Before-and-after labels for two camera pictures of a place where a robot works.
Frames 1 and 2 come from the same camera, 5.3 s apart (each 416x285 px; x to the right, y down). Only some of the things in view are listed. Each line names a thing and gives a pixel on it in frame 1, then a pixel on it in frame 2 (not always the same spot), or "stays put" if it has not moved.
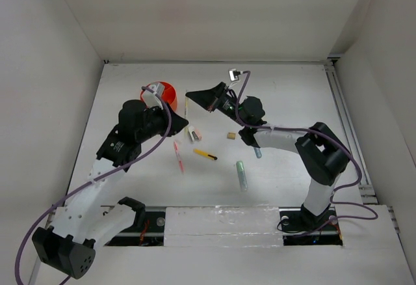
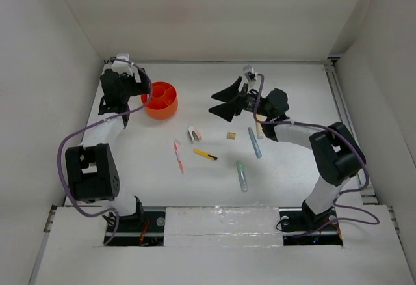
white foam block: [223, 226] stays put
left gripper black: [177, 123] to [138, 88]
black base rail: [151, 235] stays put
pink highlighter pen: [180, 161] stays put
